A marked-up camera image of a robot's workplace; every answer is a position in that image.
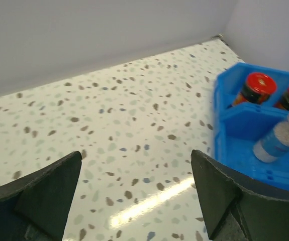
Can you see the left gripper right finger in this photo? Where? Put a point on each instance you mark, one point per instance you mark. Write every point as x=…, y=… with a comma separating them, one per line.
x=237, y=207

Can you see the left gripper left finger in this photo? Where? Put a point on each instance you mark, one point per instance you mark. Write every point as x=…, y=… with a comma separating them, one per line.
x=36, y=206

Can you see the blue plastic divided bin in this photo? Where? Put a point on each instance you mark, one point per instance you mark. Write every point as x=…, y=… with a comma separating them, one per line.
x=237, y=129

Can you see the silver lid salt bottle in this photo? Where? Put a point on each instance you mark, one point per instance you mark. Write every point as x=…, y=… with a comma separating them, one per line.
x=274, y=144

